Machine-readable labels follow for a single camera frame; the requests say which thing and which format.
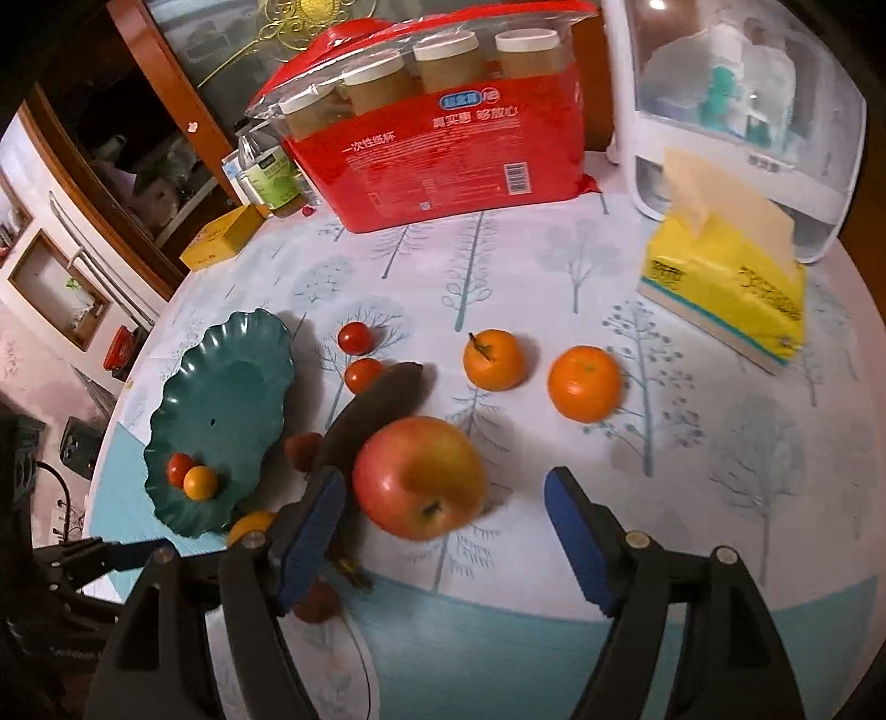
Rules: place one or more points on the white clear storage box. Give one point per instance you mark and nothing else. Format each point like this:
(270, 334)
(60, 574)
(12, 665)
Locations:
(747, 86)

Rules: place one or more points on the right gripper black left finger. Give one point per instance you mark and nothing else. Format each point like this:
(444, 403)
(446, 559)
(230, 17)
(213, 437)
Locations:
(157, 662)

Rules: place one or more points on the red lychee near plate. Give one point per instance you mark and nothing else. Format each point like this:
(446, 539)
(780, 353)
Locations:
(302, 450)

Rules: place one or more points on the red paper cup package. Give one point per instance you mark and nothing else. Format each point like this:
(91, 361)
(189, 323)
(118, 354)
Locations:
(458, 112)

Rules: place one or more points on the yellow tissue pack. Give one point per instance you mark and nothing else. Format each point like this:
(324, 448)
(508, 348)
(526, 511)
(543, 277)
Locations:
(723, 260)

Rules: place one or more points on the large yellow orange fruit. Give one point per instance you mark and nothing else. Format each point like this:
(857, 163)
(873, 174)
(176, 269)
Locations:
(259, 521)

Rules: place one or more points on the dark green scalloped plate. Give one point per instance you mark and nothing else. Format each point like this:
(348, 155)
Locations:
(225, 407)

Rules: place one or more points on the red cherry tomato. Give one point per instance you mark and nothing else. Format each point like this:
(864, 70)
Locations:
(362, 373)
(355, 339)
(177, 469)

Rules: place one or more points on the small yellow tomato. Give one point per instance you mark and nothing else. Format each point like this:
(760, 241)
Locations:
(200, 483)

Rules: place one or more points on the yellow cardboard box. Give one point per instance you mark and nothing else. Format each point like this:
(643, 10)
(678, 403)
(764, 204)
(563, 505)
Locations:
(223, 238)

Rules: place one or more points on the red lychee near banana stem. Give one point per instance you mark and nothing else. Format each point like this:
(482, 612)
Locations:
(321, 604)

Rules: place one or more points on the orange tangerine round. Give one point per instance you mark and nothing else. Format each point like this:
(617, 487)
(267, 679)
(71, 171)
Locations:
(585, 384)

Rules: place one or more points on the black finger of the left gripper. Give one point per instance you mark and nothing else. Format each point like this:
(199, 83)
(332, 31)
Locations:
(75, 565)

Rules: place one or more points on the green label bottle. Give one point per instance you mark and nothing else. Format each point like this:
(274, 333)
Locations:
(269, 170)

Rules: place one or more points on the red yellow apple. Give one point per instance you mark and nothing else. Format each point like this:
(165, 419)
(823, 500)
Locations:
(420, 478)

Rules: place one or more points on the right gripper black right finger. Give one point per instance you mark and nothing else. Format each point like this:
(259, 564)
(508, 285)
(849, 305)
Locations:
(732, 662)

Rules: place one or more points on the orange tangerine with stem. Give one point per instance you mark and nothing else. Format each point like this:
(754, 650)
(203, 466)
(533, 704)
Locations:
(494, 360)

